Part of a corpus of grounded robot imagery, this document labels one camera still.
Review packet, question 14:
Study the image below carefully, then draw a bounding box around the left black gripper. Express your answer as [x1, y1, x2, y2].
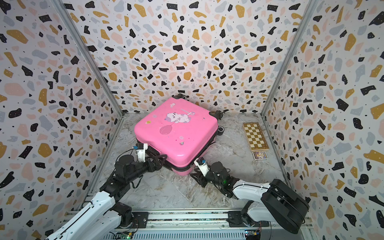
[125, 154, 167, 185]

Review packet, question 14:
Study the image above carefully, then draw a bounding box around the pink hard-shell suitcase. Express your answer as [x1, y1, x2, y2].
[134, 94, 224, 176]

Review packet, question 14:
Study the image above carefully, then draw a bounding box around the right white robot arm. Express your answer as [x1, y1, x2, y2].
[191, 158, 309, 234]

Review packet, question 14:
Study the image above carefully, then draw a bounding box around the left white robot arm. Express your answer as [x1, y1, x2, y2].
[46, 154, 167, 240]

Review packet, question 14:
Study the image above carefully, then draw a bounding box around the small playing card box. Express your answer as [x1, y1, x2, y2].
[253, 151, 268, 161]

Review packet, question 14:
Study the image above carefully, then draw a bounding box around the wooden chessboard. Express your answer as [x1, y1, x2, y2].
[243, 122, 270, 152]

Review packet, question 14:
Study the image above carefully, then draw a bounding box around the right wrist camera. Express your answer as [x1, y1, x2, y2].
[194, 157, 210, 177]

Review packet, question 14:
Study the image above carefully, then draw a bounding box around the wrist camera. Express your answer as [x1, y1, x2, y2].
[194, 157, 210, 177]
[134, 143, 148, 163]

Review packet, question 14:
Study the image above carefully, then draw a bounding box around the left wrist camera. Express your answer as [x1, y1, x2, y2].
[134, 143, 148, 163]

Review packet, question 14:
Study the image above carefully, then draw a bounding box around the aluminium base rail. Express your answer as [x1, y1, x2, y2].
[62, 208, 304, 240]

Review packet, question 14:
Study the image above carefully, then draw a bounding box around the left aluminium corner post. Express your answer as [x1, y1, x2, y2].
[52, 1, 124, 117]

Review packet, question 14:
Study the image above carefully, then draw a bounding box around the aluminium corner post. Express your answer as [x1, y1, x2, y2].
[52, 1, 124, 117]
[261, 0, 319, 117]

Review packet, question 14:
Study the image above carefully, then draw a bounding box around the right aluminium corner post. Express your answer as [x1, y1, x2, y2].
[261, 0, 319, 117]

